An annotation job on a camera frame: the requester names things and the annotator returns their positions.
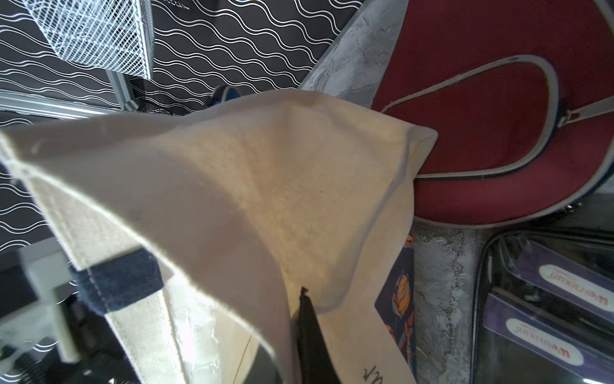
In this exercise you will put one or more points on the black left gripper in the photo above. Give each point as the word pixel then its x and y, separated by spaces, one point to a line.
pixel 47 334

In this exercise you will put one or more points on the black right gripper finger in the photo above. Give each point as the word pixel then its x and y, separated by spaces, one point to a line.
pixel 315 363

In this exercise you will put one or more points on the cream canvas tote bag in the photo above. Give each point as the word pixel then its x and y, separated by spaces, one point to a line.
pixel 193 236

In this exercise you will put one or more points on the red paddle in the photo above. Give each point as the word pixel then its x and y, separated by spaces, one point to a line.
pixel 543 307

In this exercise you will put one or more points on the blue paddle case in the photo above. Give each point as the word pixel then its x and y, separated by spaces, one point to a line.
pixel 222 94

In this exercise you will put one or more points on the maroon paddle case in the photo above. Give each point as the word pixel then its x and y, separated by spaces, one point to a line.
pixel 520 94

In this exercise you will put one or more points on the white wire mesh basket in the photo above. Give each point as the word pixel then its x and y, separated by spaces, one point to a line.
pixel 111 35

